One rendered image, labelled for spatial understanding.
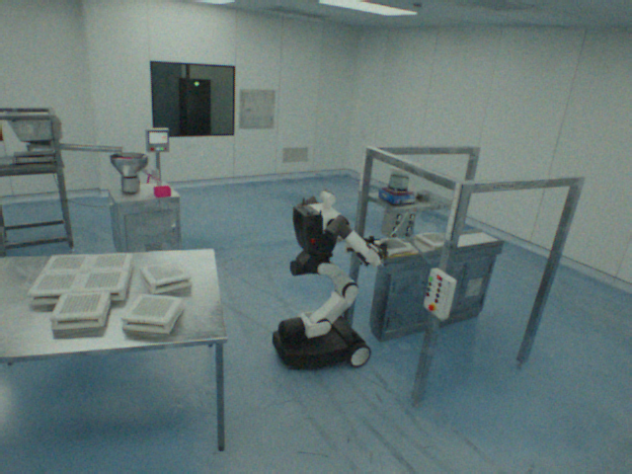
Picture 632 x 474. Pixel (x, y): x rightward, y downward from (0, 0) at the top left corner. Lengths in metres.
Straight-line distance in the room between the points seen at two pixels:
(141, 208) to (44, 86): 3.04
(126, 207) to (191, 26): 3.73
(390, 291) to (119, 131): 5.13
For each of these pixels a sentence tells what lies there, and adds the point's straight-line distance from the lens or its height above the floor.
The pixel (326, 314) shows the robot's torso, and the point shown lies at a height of 0.38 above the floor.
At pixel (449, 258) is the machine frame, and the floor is 1.16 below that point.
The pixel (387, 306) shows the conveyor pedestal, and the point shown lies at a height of 0.37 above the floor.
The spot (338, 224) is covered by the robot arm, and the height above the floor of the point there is 1.20.
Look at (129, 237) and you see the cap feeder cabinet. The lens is 4.69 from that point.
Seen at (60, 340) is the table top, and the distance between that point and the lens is 2.44.
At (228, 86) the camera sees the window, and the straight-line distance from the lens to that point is 7.70.
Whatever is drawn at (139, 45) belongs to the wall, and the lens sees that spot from 7.27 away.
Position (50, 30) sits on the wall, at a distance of 7.12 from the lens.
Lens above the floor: 2.16
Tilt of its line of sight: 22 degrees down
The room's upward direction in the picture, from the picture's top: 5 degrees clockwise
